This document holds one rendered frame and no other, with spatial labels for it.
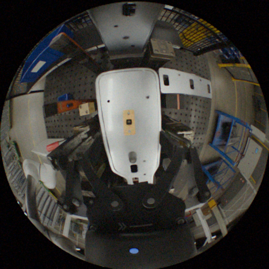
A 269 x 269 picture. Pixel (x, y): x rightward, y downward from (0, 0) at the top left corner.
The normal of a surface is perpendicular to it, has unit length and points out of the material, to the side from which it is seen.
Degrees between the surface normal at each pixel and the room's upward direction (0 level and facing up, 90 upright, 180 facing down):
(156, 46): 0
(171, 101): 0
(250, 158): 90
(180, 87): 0
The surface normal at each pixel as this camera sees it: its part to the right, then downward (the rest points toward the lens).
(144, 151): 0.07, 0.37
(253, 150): -1.00, 0.00
